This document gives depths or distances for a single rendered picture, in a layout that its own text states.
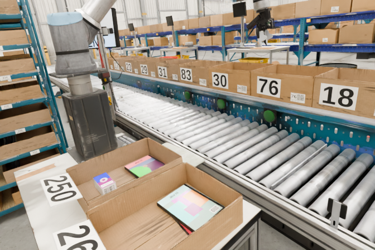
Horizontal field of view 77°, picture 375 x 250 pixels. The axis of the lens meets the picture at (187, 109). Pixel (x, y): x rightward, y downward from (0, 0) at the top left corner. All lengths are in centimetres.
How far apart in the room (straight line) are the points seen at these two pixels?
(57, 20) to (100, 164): 66
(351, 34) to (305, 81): 445
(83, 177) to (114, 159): 14
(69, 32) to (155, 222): 87
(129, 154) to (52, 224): 40
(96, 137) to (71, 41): 47
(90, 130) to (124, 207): 53
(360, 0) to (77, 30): 548
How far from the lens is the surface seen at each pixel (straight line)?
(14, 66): 213
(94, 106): 125
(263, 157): 116
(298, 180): 104
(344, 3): 611
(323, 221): 89
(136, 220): 86
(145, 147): 119
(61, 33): 122
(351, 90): 131
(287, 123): 146
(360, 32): 574
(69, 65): 121
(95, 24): 139
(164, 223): 82
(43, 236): 96
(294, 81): 141
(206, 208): 82
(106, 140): 132
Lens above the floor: 133
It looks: 18 degrees down
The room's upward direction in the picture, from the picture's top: 5 degrees counter-clockwise
